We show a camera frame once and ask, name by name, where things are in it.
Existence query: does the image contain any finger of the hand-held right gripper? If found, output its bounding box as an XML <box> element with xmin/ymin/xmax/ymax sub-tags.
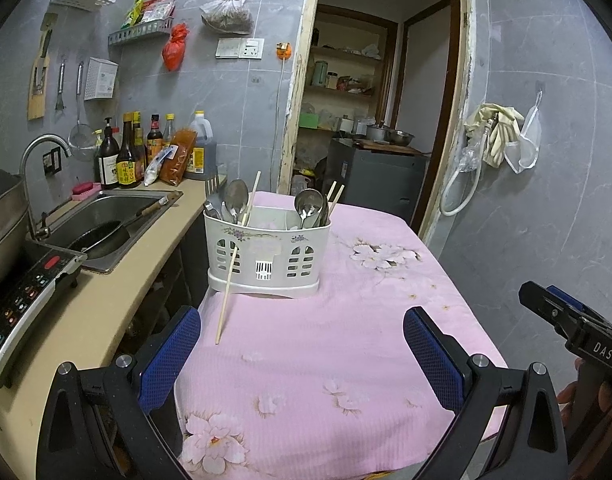
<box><xmin>518</xmin><ymin>281</ymin><xmax>587</xmax><ymax>348</ymax></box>
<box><xmin>545</xmin><ymin>284</ymin><xmax>612</xmax><ymax>328</ymax></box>

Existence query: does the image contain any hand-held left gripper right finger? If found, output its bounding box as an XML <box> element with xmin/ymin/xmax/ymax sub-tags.
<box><xmin>402</xmin><ymin>306</ymin><xmax>569</xmax><ymax>480</ymax></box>

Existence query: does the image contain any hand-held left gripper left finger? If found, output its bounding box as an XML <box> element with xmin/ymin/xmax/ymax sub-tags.
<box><xmin>36</xmin><ymin>305</ymin><xmax>203</xmax><ymax>480</ymax></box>

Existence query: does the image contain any white plastic utensil holder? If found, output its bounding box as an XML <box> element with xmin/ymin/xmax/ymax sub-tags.
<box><xmin>202</xmin><ymin>205</ymin><xmax>333</xmax><ymax>299</ymax></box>

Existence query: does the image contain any steel fork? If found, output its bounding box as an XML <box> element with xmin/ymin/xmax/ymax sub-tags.
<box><xmin>204</xmin><ymin>175</ymin><xmax>230</xmax><ymax>208</ymax></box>

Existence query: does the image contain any person's right hand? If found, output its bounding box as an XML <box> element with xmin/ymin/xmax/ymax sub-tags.
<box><xmin>556</xmin><ymin>379</ymin><xmax>612</xmax><ymax>443</ymax></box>

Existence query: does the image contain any beige kitchen counter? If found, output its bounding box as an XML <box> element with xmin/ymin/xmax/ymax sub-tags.
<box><xmin>0</xmin><ymin>177</ymin><xmax>214</xmax><ymax>480</ymax></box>

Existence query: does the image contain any pink floral cloth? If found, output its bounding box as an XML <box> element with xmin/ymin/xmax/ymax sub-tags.
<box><xmin>175</xmin><ymin>191</ymin><xmax>509</xmax><ymax>478</ymax></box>

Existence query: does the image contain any black induction cooker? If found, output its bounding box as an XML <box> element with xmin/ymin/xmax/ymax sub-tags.
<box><xmin>0</xmin><ymin>252</ymin><xmax>87</xmax><ymax>390</ymax></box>

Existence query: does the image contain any steel kitchen sink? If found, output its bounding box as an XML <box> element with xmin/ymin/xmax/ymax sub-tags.
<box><xmin>26</xmin><ymin>190</ymin><xmax>183</xmax><ymax>275</ymax></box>

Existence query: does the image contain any clear plastic bag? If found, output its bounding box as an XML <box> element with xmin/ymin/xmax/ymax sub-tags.
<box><xmin>458</xmin><ymin>140</ymin><xmax>482</xmax><ymax>173</ymax></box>

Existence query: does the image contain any grey cabinet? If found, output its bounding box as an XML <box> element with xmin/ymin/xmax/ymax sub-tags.
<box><xmin>326</xmin><ymin>139</ymin><xmax>432</xmax><ymax>226</ymax></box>

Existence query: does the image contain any white seasoning packet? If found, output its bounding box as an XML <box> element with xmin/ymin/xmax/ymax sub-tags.
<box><xmin>144</xmin><ymin>144</ymin><xmax>179</xmax><ymax>187</ymax></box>

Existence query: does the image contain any soy sauce bottle yellow label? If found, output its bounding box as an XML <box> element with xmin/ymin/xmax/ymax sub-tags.
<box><xmin>117</xmin><ymin>113</ymin><xmax>143</xmax><ymax>189</ymax></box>

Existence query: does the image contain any orange seasoning packet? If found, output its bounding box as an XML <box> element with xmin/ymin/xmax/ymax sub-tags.
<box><xmin>159</xmin><ymin>129</ymin><xmax>197</xmax><ymax>184</ymax></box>

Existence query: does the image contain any dark pump bottle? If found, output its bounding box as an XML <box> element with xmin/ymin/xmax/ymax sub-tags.
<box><xmin>97</xmin><ymin>117</ymin><xmax>121</xmax><ymax>190</ymax></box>

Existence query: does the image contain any large cooking oil jug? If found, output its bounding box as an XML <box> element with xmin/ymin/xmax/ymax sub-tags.
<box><xmin>186</xmin><ymin>110</ymin><xmax>218</xmax><ymax>181</ymax></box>

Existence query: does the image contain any steel wok with lid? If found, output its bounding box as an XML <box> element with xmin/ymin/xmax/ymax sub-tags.
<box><xmin>0</xmin><ymin>167</ymin><xmax>29</xmax><ymax>296</ymax></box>

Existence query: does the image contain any wooden cutting board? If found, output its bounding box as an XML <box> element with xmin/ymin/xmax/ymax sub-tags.
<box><xmin>353</xmin><ymin>140</ymin><xmax>423</xmax><ymax>156</ymax></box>

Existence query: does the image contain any dark bottle red cap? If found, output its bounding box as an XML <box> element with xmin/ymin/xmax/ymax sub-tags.
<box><xmin>147</xmin><ymin>114</ymin><xmax>164</xmax><ymax>163</ymax></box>

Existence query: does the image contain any dark bottle yellow cap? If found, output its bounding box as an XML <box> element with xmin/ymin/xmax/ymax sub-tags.
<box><xmin>132</xmin><ymin>112</ymin><xmax>148</xmax><ymax>171</ymax></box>

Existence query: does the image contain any curved steel faucet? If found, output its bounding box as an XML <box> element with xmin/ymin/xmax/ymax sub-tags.
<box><xmin>20</xmin><ymin>134</ymin><xmax>73</xmax><ymax>241</ymax></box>

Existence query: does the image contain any hanging mesh strainer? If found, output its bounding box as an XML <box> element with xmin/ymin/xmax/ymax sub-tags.
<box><xmin>67</xmin><ymin>62</ymin><xmax>98</xmax><ymax>150</ymax></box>

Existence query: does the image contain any hanging steel peeler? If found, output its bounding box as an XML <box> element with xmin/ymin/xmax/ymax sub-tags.
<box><xmin>54</xmin><ymin>60</ymin><xmax>68</xmax><ymax>111</ymax></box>

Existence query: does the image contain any red plastic bag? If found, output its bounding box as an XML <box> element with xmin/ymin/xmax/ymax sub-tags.
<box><xmin>162</xmin><ymin>22</ymin><xmax>189</xmax><ymax>72</ymax></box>

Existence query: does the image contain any clear bag of dried goods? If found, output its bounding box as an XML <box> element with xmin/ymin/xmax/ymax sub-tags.
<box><xmin>200</xmin><ymin>0</ymin><xmax>254</xmax><ymax>35</ymax></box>

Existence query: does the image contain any yellow green snack packet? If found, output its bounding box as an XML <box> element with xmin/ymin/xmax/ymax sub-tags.
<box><xmin>122</xmin><ymin>0</ymin><xmax>147</xmax><ymax>28</ymax></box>

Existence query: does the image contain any red snack packet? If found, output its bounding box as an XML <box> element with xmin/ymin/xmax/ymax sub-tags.
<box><xmin>140</xmin><ymin>0</ymin><xmax>178</xmax><ymax>25</ymax></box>

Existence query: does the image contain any dark wooden shelf unit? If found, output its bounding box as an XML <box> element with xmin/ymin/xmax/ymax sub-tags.
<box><xmin>298</xmin><ymin>4</ymin><xmax>399</xmax><ymax>136</ymax></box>

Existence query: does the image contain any black pan with wooden handle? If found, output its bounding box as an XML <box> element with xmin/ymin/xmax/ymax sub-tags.
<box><xmin>68</xmin><ymin>192</ymin><xmax>184</xmax><ymax>261</ymax></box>

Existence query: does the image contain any white hose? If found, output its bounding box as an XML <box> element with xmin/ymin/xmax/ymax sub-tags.
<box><xmin>439</xmin><ymin>125</ymin><xmax>487</xmax><ymax>217</ymax></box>

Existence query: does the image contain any white power cable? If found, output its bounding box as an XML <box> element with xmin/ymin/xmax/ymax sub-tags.
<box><xmin>271</xmin><ymin>57</ymin><xmax>287</xmax><ymax>193</ymax></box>

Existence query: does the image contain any cream door frame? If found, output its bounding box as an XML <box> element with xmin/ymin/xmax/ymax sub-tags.
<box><xmin>278</xmin><ymin>0</ymin><xmax>474</xmax><ymax>241</ymax></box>

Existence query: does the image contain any wooden wall knife board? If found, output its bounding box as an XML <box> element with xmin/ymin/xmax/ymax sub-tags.
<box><xmin>27</xmin><ymin>12</ymin><xmax>59</xmax><ymax>121</ymax></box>

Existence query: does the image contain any white wall box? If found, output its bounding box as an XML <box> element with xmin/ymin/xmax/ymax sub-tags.
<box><xmin>83</xmin><ymin>57</ymin><xmax>119</xmax><ymax>101</ymax></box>

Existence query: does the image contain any white wall switch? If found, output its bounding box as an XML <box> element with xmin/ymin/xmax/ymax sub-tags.
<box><xmin>216</xmin><ymin>37</ymin><xmax>244</xmax><ymax>59</ymax></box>

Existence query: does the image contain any grey wall rack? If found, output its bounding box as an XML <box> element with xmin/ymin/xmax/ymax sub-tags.
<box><xmin>108</xmin><ymin>19</ymin><xmax>176</xmax><ymax>46</ymax></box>

